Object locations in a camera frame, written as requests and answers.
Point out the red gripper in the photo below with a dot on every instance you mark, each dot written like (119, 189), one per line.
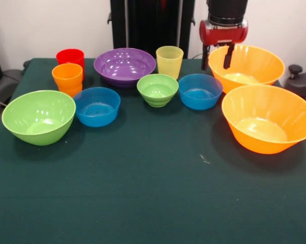
(224, 34)

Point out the blue bowl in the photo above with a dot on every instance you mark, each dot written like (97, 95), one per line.
(200, 99)
(97, 114)

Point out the large orange bowl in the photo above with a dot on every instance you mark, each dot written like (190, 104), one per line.
(264, 122)
(254, 63)

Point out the yellow cup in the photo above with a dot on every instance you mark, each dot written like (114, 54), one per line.
(169, 63)

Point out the small green bowl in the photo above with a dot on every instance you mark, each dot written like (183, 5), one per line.
(157, 89)

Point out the purple bowl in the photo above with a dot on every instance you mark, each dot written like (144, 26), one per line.
(123, 66)

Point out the red cup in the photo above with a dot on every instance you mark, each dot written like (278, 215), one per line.
(70, 57)

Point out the orange cup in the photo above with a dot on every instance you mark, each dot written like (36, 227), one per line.
(67, 78)

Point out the dark green table cloth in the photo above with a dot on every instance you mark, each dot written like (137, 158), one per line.
(142, 190)

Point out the large green bowl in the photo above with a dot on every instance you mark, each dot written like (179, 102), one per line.
(38, 119)

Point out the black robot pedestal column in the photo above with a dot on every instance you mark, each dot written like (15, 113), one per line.
(148, 25)

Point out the black pedestal foot with knob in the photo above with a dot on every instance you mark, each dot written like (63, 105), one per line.
(301, 81)

